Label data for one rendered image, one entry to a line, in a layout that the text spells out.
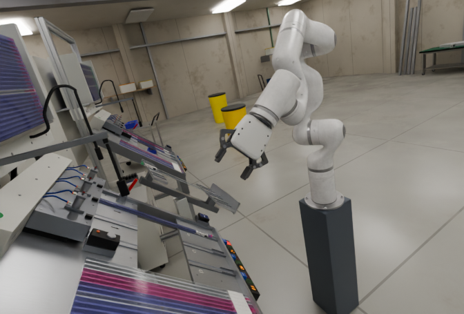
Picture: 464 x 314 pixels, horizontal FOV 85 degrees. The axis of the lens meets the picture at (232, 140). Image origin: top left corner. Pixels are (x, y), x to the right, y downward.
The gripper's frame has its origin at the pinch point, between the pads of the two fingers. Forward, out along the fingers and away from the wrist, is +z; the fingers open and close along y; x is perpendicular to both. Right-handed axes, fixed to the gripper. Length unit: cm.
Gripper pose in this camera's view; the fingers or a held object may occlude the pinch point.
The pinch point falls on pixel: (231, 167)
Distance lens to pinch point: 70.3
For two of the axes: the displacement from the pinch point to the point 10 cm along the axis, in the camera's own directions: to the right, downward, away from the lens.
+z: -5.4, 8.3, -1.5
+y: -7.8, -5.5, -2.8
